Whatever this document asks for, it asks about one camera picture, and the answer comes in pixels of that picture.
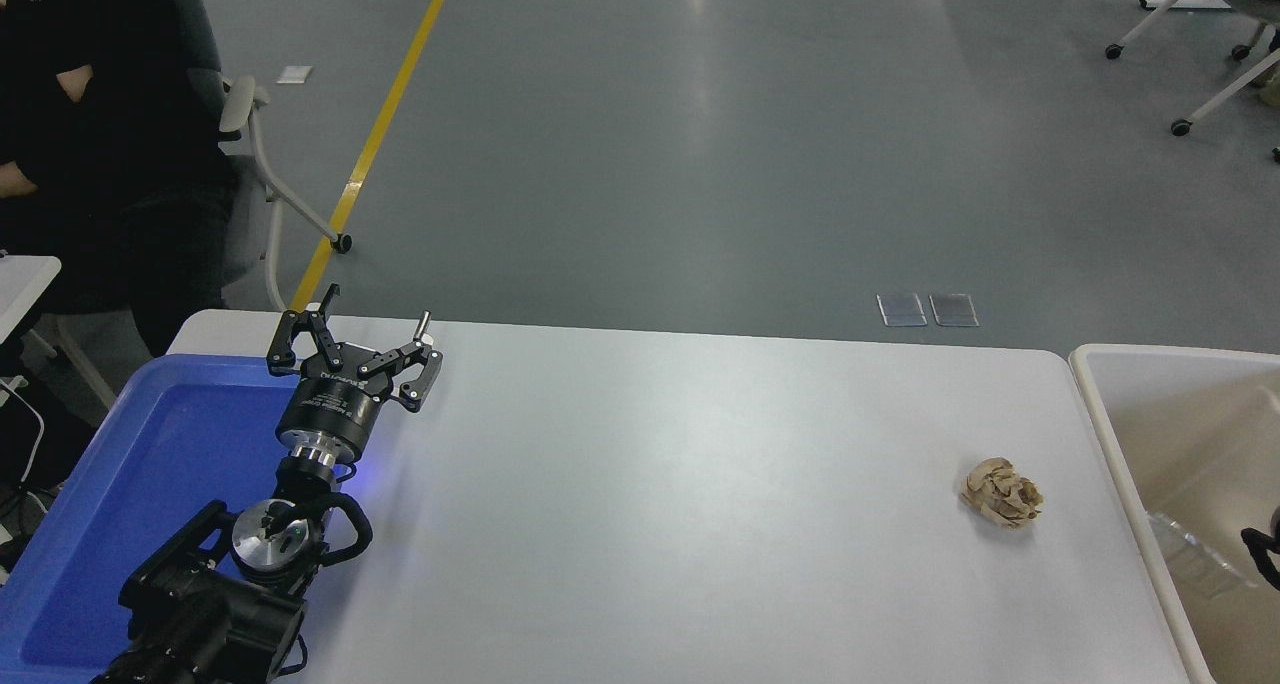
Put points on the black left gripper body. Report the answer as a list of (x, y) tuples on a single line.
[(329, 408)]

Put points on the silver foil tray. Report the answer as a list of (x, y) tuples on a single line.
[(1195, 559)]

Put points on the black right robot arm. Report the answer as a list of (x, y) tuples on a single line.
[(1262, 554)]

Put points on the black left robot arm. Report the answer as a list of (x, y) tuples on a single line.
[(205, 614)]

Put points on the clear floor plate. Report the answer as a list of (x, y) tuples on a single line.
[(902, 310), (954, 310)]

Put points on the person's hand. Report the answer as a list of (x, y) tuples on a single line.
[(77, 82), (15, 180)]

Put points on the white-framed grey chair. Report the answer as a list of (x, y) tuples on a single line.
[(265, 174)]

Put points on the blue plastic tray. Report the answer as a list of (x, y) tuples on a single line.
[(150, 484)]

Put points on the small white floor sticker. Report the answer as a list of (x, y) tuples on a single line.
[(294, 74)]

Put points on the seated person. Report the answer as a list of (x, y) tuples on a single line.
[(110, 164)]

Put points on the small white desk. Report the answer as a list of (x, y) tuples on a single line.
[(22, 284)]

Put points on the crumpled tan paper ball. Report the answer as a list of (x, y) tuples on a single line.
[(1002, 492)]

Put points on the large pale bin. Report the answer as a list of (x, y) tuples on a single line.
[(1180, 444)]

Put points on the white-legged wheeled chair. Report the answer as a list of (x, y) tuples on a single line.
[(1225, 84)]

